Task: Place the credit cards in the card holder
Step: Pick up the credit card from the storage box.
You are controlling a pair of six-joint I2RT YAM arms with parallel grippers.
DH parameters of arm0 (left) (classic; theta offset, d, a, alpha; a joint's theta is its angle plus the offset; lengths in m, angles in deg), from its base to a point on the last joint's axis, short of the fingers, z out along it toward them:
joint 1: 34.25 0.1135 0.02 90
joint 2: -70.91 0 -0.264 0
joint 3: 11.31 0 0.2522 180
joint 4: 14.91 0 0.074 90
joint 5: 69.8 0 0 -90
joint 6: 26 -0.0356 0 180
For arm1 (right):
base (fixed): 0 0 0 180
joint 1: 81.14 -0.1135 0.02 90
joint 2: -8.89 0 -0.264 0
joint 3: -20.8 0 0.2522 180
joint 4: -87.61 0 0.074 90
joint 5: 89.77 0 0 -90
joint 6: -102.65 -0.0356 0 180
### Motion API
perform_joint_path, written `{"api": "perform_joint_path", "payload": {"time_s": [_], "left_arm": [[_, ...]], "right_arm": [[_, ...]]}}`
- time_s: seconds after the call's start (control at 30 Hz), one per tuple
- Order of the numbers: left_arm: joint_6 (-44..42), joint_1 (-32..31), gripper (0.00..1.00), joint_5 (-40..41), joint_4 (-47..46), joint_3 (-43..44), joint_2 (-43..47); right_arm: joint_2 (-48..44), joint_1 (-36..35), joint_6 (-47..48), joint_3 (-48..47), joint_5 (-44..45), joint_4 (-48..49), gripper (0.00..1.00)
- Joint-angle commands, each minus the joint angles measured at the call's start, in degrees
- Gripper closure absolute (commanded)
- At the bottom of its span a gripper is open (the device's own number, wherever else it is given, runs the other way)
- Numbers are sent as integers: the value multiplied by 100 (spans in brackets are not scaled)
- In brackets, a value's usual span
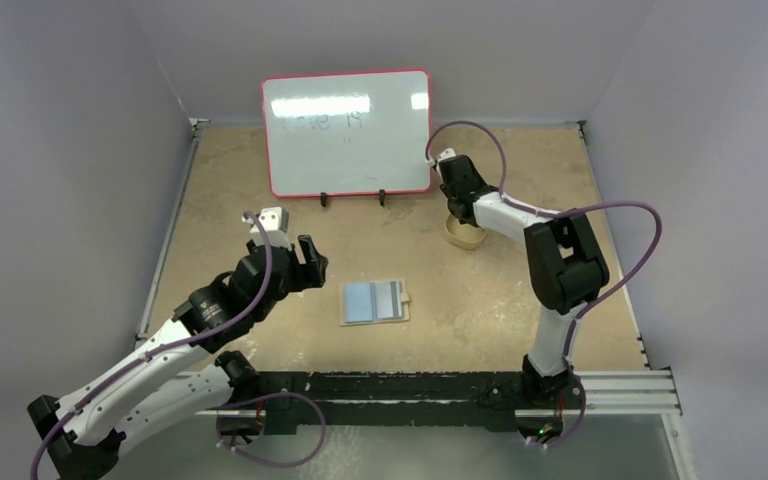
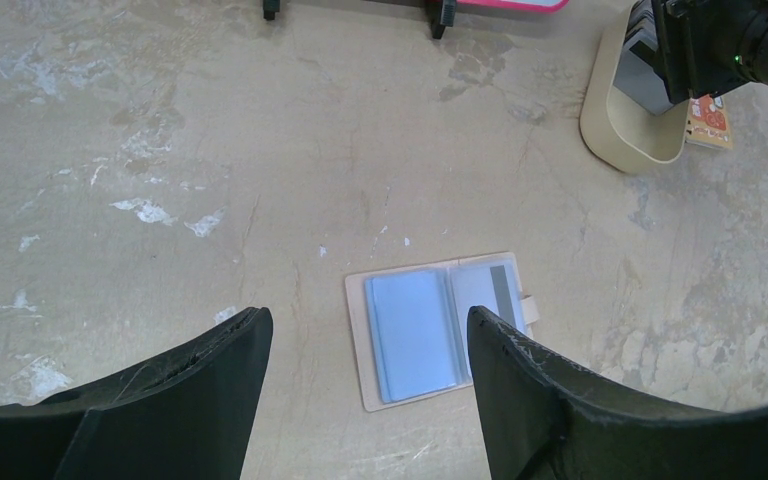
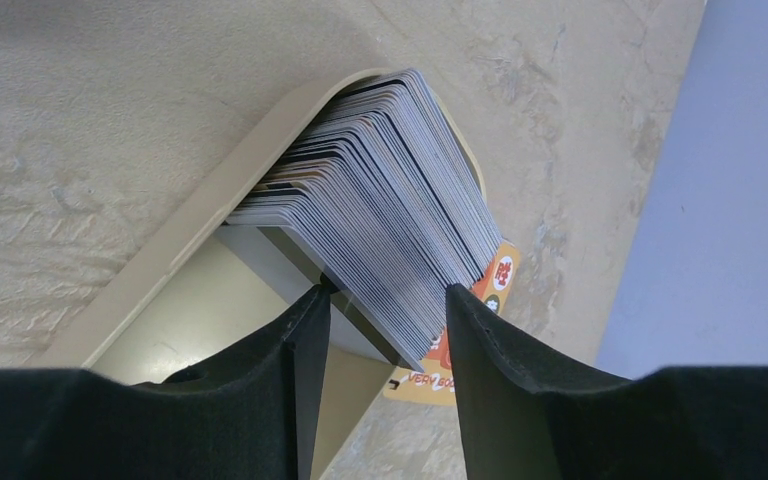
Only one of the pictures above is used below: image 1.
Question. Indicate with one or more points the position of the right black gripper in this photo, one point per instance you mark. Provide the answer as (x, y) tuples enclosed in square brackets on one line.
[(453, 175)]

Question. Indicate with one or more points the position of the pink framed whiteboard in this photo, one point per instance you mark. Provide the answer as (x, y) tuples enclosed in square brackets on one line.
[(348, 133)]

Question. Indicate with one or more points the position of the beige oval tray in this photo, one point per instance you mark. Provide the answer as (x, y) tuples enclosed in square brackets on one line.
[(463, 235)]

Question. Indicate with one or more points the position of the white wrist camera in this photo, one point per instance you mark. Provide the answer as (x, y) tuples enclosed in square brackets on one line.
[(271, 226), (444, 155)]

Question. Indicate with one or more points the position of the beige card holder wallet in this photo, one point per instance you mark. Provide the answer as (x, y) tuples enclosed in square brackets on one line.
[(357, 304)]

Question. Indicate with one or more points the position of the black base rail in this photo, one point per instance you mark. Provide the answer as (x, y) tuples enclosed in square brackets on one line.
[(496, 401)]

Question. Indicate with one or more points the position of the aluminium frame rail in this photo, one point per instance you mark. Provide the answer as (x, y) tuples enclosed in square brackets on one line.
[(629, 391)]

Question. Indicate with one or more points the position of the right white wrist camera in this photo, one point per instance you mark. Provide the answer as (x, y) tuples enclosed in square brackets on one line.
[(444, 155)]

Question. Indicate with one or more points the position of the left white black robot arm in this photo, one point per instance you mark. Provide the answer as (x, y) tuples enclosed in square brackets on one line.
[(181, 369)]

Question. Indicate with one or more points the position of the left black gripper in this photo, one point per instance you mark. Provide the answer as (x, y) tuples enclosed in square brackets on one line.
[(310, 274)]

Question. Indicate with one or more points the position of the credit card with black stripe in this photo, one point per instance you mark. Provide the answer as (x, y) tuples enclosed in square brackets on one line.
[(387, 300)]

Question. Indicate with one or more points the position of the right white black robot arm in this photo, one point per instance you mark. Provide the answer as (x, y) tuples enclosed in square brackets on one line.
[(566, 267)]

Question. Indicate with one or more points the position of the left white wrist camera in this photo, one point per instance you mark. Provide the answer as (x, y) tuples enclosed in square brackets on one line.
[(271, 226)]

